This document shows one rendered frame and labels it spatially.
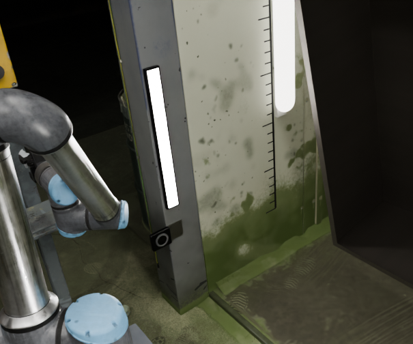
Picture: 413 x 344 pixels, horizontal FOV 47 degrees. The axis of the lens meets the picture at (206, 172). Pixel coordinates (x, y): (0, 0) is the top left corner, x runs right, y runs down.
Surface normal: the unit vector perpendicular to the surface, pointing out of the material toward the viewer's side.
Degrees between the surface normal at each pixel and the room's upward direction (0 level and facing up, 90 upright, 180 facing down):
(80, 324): 5
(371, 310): 0
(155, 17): 90
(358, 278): 0
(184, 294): 90
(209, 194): 90
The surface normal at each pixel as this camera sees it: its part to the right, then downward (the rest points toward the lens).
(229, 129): 0.59, 0.34
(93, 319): 0.00, -0.87
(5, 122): 0.12, 0.37
